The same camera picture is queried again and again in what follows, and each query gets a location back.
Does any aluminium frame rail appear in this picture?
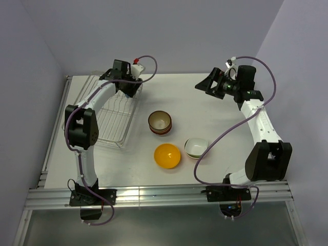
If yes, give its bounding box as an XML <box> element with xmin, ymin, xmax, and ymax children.
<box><xmin>24</xmin><ymin>181</ymin><xmax>294</xmax><ymax>210</ymax></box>

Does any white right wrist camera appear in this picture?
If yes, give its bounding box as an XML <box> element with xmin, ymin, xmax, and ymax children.
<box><xmin>224</xmin><ymin>56</ymin><xmax>238</xmax><ymax>79</ymax></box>

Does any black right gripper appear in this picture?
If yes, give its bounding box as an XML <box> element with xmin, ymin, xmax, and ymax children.
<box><xmin>195</xmin><ymin>67</ymin><xmax>241</xmax><ymax>99</ymax></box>

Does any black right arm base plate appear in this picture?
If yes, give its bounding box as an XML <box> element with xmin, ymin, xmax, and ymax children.
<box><xmin>201</xmin><ymin>186</ymin><xmax>252</xmax><ymax>202</ymax></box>

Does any green white square bowl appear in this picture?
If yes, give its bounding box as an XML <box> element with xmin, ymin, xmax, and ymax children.
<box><xmin>184</xmin><ymin>137</ymin><xmax>209</xmax><ymax>159</ymax></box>

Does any red striped beige bowl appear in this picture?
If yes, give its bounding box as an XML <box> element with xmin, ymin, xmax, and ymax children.
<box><xmin>148</xmin><ymin>111</ymin><xmax>172</xmax><ymax>135</ymax></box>

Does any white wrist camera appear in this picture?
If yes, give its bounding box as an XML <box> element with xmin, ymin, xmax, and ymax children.
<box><xmin>224</xmin><ymin>56</ymin><xmax>238</xmax><ymax>79</ymax></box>
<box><xmin>131</xmin><ymin>64</ymin><xmax>146</xmax><ymax>79</ymax></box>

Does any yellow plastic bowl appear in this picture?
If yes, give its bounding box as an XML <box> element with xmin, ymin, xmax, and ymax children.
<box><xmin>154</xmin><ymin>143</ymin><xmax>181</xmax><ymax>169</ymax></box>

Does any black box under rail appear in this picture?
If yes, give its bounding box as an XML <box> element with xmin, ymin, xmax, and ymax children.
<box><xmin>80</xmin><ymin>209</ymin><xmax>102</xmax><ymax>221</ymax></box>

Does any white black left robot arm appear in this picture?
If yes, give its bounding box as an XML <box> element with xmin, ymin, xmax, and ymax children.
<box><xmin>64</xmin><ymin>58</ymin><xmax>145</xmax><ymax>204</ymax></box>

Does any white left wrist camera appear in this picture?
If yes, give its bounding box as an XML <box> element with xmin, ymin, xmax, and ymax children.
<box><xmin>131</xmin><ymin>64</ymin><xmax>146</xmax><ymax>79</ymax></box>

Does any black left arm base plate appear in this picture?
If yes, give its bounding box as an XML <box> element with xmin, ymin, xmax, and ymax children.
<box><xmin>69</xmin><ymin>189</ymin><xmax>117</xmax><ymax>207</ymax></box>

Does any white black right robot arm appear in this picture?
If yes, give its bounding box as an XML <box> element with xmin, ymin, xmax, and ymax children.
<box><xmin>195</xmin><ymin>65</ymin><xmax>293</xmax><ymax>200</ymax></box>

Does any metal wire dish rack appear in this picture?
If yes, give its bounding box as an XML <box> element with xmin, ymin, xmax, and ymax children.
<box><xmin>62</xmin><ymin>71</ymin><xmax>144</xmax><ymax>150</ymax></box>

